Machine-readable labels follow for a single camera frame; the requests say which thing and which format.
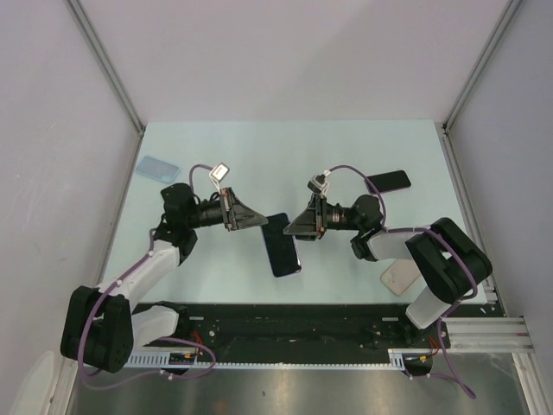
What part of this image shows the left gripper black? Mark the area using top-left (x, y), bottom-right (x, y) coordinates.
top-left (186, 188), bottom-right (268, 231)

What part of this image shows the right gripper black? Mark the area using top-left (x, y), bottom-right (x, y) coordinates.
top-left (282, 193), bottom-right (362, 241)

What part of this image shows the lilac phone case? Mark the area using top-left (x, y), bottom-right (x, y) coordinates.
top-left (270, 241), bottom-right (302, 278)

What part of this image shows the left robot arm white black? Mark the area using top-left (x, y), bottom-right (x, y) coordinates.
top-left (60, 183), bottom-right (268, 374)

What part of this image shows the pink phone black screen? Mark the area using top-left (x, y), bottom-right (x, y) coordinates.
top-left (367, 170), bottom-right (411, 195)

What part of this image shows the light blue phone case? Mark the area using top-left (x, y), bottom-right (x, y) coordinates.
top-left (135, 156), bottom-right (181, 184)

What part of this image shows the beige phone case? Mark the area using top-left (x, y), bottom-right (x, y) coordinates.
top-left (380, 259), bottom-right (421, 297)

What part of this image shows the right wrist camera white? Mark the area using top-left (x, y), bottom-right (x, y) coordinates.
top-left (308, 170), bottom-right (331, 196)

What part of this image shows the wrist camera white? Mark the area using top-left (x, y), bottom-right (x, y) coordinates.
top-left (308, 170), bottom-right (331, 196)
top-left (208, 163), bottom-right (230, 192)

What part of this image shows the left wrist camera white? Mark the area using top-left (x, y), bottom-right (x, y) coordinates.
top-left (208, 163), bottom-right (230, 192)

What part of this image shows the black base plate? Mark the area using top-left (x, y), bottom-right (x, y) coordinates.
top-left (174, 303), bottom-right (450, 365)

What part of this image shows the slotted white cable duct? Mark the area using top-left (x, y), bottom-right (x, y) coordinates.
top-left (124, 348), bottom-right (427, 371)

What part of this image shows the aluminium front rail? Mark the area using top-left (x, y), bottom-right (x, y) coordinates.
top-left (444, 317), bottom-right (534, 354)

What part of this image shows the left aluminium frame post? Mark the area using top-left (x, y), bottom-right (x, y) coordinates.
top-left (64, 0), bottom-right (145, 137)

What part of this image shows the aluminium frame post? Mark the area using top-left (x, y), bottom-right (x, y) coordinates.
top-left (442, 0), bottom-right (525, 135)
top-left (64, 0), bottom-right (145, 137)

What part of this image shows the right aluminium frame post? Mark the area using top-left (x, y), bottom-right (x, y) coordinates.
top-left (442, 0), bottom-right (525, 135)

